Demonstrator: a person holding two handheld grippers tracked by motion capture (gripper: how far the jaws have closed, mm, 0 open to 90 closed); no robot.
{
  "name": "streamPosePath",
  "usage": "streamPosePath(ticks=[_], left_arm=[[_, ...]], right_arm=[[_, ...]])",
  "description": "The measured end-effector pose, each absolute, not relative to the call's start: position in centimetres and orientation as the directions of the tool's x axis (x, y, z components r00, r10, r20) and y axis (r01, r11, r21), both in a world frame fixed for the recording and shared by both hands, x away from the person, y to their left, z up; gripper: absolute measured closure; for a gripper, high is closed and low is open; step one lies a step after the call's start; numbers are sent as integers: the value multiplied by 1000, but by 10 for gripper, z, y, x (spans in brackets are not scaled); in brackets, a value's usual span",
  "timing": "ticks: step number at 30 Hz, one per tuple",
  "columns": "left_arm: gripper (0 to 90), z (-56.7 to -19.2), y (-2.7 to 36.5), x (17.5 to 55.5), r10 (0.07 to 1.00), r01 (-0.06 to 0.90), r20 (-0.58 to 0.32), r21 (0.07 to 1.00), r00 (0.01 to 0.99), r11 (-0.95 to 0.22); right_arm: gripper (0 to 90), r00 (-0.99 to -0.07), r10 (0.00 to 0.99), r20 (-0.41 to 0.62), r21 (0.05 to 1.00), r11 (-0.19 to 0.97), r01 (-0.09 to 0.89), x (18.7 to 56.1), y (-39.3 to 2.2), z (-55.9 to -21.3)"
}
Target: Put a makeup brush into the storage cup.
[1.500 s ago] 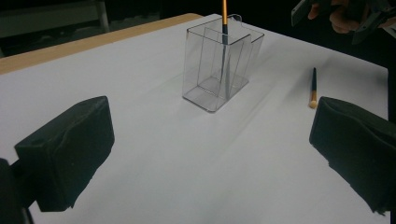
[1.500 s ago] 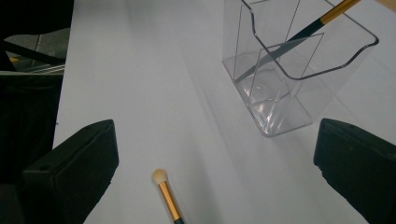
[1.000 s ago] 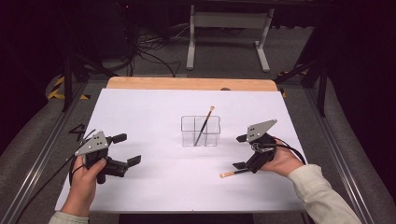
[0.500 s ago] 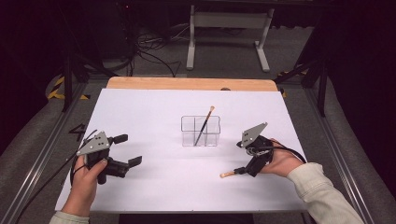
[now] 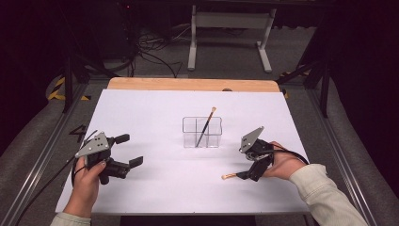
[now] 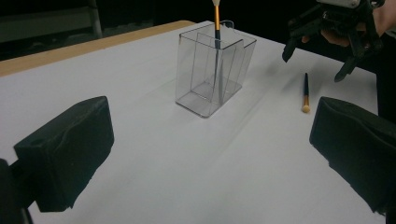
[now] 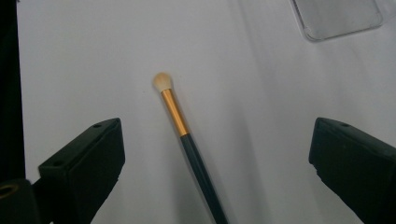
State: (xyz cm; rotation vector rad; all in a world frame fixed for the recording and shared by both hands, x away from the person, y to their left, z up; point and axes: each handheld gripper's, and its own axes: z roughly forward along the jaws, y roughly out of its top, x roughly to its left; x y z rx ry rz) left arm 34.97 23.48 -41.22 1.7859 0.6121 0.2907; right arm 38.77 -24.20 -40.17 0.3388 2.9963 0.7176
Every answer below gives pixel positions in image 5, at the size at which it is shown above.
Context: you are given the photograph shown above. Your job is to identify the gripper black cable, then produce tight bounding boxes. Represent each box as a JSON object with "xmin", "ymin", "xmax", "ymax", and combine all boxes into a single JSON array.
[
  {"xmin": 13, "ymin": 129, "xmax": 99, "ymax": 226},
  {"xmin": 266, "ymin": 148, "xmax": 311, "ymax": 166}
]

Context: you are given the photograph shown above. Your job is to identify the black tripod stand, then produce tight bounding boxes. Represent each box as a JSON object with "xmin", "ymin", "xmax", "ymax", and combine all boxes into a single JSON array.
[
  {"xmin": 275, "ymin": 57, "xmax": 332, "ymax": 120},
  {"xmin": 60, "ymin": 46, "xmax": 121, "ymax": 115}
]

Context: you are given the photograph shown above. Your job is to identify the person's right hand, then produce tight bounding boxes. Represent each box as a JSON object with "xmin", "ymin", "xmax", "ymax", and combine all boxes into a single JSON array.
[{"xmin": 263, "ymin": 140, "xmax": 308, "ymax": 182}]

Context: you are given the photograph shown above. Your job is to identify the person's left hand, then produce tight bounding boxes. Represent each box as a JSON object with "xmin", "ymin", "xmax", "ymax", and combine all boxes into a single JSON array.
[{"xmin": 62, "ymin": 155, "xmax": 107, "ymax": 219}]

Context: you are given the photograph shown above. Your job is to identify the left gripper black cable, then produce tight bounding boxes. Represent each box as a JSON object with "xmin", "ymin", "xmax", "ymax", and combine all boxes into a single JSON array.
[{"xmin": 13, "ymin": 129, "xmax": 99, "ymax": 226}]

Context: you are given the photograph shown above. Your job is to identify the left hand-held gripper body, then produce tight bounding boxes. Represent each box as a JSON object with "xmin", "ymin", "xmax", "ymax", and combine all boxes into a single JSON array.
[{"xmin": 74, "ymin": 131, "xmax": 131, "ymax": 186}]

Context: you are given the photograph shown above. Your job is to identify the aluminium rail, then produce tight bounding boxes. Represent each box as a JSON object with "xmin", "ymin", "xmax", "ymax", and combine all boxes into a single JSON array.
[
  {"xmin": 0, "ymin": 79, "xmax": 90, "ymax": 226},
  {"xmin": 304, "ymin": 88, "xmax": 379, "ymax": 226}
]

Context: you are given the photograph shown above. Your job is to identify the bundle of black floor cables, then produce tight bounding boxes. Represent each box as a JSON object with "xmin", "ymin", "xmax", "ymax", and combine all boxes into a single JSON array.
[{"xmin": 133, "ymin": 23, "xmax": 189, "ymax": 79}]

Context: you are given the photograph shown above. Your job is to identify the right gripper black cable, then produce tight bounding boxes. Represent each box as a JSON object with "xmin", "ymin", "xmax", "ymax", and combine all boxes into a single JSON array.
[{"xmin": 266, "ymin": 148, "xmax": 311, "ymax": 166}]

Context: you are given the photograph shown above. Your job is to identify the yellow black floor tape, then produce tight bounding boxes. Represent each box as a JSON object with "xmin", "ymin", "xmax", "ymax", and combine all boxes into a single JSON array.
[{"xmin": 46, "ymin": 76, "xmax": 92, "ymax": 102}]

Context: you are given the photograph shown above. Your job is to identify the clear acrylic organizer box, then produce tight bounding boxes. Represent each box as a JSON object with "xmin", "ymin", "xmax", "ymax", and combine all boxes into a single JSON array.
[{"xmin": 182, "ymin": 116, "xmax": 223, "ymax": 149}]

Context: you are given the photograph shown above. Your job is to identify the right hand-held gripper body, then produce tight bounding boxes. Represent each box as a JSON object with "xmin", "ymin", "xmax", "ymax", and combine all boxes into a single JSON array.
[{"xmin": 238, "ymin": 125, "xmax": 276, "ymax": 183}]

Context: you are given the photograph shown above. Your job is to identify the white paper sheet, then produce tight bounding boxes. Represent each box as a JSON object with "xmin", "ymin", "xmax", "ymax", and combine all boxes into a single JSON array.
[{"xmin": 56, "ymin": 89, "xmax": 311, "ymax": 217}]

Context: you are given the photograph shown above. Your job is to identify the white metal stand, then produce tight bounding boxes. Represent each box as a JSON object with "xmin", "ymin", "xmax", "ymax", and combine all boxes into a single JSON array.
[{"xmin": 186, "ymin": 4, "xmax": 278, "ymax": 74}]

